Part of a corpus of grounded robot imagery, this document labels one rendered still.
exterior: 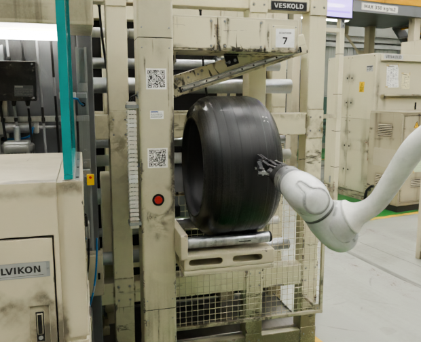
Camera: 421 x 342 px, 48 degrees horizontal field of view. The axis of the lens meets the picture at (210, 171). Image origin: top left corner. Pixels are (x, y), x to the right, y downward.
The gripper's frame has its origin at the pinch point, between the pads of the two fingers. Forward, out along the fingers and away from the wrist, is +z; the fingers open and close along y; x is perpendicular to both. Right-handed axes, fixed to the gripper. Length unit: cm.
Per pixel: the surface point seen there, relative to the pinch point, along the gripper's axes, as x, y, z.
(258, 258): 42.8, -5.0, 9.7
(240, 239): 34.3, 2.8, 10.3
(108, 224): 59, 48, 91
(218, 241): 34.1, 11.5, 10.4
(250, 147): -3.4, 2.7, 5.6
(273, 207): 19.3, -7.3, 4.3
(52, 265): 8, 67, -48
